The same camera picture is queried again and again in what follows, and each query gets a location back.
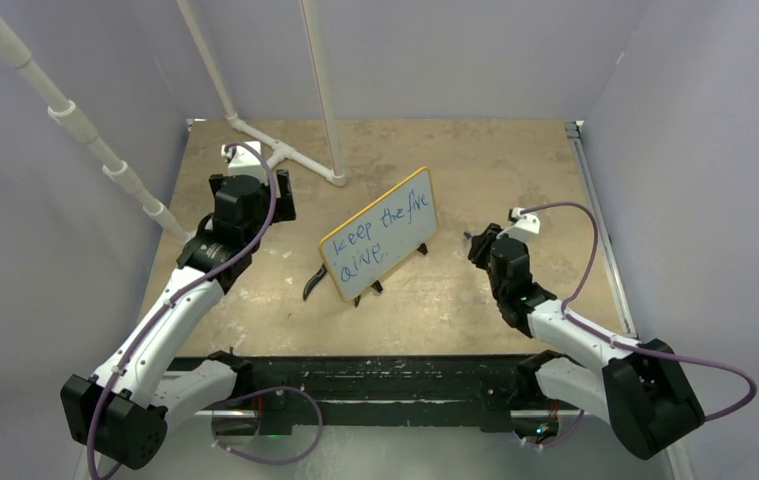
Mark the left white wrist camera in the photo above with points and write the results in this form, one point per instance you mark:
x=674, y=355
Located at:
x=242, y=160

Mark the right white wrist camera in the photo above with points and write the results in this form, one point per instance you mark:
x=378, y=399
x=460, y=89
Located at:
x=523, y=226

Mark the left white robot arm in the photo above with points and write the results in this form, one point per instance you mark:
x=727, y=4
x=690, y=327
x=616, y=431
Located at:
x=123, y=411

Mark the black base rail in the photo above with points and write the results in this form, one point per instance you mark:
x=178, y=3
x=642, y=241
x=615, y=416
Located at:
x=477, y=391

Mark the yellow framed whiteboard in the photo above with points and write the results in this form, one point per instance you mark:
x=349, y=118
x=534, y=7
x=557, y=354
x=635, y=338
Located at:
x=359, y=252

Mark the right aluminium side rail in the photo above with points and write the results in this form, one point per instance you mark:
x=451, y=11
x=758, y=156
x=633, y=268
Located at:
x=573, y=130

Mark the black handled pliers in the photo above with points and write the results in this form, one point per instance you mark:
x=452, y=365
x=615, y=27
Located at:
x=313, y=281

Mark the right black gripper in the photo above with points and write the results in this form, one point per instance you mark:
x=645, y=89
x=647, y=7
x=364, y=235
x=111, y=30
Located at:
x=481, y=244

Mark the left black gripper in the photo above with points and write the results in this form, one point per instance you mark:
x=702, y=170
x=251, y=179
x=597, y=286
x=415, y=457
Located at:
x=283, y=206

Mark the white pvc pipe frame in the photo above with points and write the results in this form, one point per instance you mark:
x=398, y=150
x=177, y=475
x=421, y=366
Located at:
x=84, y=81

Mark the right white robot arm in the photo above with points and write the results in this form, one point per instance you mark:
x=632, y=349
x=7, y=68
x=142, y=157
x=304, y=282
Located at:
x=639, y=389

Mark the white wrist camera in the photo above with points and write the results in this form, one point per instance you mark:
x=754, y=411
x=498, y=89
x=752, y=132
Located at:
x=242, y=160
x=523, y=226

